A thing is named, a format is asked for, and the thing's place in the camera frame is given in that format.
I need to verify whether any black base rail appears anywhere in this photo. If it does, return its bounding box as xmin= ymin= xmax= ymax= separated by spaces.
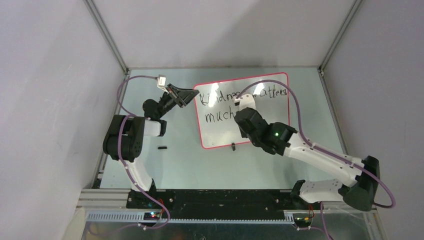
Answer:
xmin=126 ymin=189 xmax=324 ymax=220

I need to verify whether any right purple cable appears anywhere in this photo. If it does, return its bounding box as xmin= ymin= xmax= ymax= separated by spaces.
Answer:
xmin=236 ymin=79 xmax=397 ymax=240

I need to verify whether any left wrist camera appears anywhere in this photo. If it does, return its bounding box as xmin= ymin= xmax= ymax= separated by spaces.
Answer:
xmin=156 ymin=74 xmax=168 ymax=92

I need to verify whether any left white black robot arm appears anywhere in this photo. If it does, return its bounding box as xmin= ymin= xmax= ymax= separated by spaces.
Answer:
xmin=102 ymin=84 xmax=200 ymax=208

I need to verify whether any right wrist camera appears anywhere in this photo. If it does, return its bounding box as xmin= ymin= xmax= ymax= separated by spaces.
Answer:
xmin=233 ymin=93 xmax=256 ymax=111

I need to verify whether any white object at corner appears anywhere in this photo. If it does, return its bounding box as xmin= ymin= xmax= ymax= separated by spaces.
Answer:
xmin=62 ymin=207 xmax=87 ymax=240

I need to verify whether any left circuit board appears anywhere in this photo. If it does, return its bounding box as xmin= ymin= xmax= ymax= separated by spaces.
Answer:
xmin=143 ymin=211 xmax=162 ymax=221

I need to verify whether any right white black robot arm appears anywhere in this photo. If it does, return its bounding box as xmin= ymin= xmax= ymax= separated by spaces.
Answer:
xmin=234 ymin=107 xmax=380 ymax=212

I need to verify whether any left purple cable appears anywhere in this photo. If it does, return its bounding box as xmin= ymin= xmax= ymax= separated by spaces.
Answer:
xmin=115 ymin=75 xmax=171 ymax=240

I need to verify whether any right circuit board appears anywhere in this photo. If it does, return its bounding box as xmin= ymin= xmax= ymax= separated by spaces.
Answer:
xmin=294 ymin=217 xmax=313 ymax=229

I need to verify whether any purple cable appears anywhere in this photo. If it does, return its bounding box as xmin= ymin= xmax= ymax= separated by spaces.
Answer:
xmin=115 ymin=75 xmax=171 ymax=240
xmin=236 ymin=79 xmax=397 ymax=240

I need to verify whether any aluminium frame profile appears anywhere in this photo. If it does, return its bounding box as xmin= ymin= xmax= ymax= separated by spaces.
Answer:
xmin=76 ymin=188 xmax=130 ymax=211

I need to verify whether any pink framed whiteboard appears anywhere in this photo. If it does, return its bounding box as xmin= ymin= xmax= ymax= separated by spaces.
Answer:
xmin=194 ymin=72 xmax=291 ymax=149

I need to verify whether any circuit board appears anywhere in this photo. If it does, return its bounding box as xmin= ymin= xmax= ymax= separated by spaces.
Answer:
xmin=294 ymin=217 xmax=313 ymax=229
xmin=143 ymin=211 xmax=162 ymax=221

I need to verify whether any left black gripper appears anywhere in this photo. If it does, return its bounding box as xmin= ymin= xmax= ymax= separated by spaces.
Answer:
xmin=157 ymin=83 xmax=199 ymax=119

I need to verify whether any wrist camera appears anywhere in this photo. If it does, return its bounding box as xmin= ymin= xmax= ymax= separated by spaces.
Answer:
xmin=233 ymin=93 xmax=256 ymax=111
xmin=156 ymin=74 xmax=168 ymax=92

